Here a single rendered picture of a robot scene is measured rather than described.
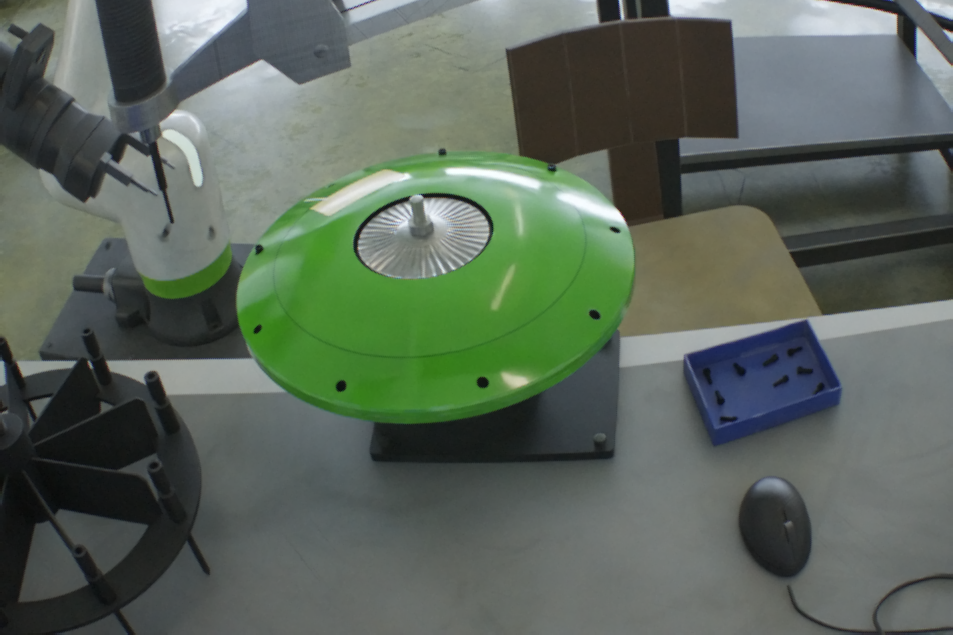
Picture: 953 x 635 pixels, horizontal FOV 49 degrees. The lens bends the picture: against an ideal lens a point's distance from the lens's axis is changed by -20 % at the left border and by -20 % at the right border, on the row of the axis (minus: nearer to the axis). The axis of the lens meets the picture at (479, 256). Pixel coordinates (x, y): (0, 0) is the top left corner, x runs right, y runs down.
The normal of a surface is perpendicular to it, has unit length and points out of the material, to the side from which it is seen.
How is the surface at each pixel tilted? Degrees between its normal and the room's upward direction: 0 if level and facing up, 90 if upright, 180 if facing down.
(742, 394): 0
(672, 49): 90
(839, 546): 0
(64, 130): 43
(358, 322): 14
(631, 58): 90
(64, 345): 0
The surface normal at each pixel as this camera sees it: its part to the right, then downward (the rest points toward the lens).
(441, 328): -0.07, -0.57
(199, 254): 0.64, 0.41
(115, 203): -0.49, 0.56
